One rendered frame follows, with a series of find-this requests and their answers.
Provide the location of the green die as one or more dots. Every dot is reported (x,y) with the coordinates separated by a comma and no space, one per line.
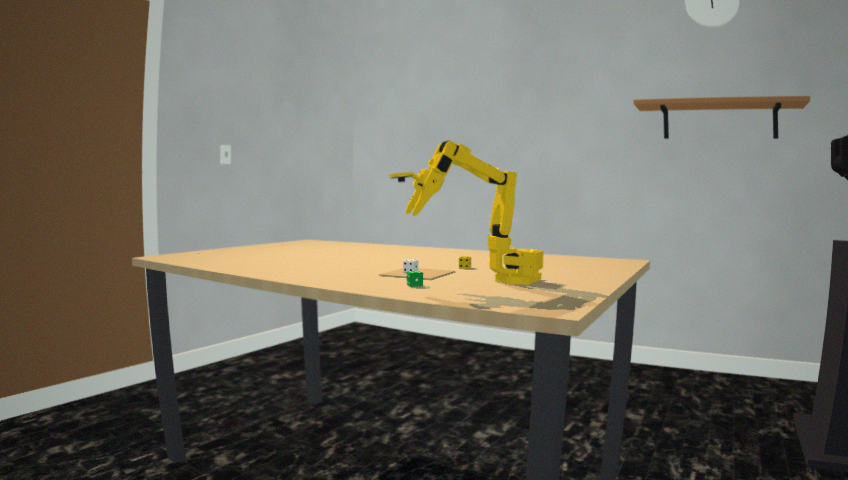
(414,278)

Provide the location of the brown textured mat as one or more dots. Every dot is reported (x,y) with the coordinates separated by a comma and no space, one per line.
(428,274)

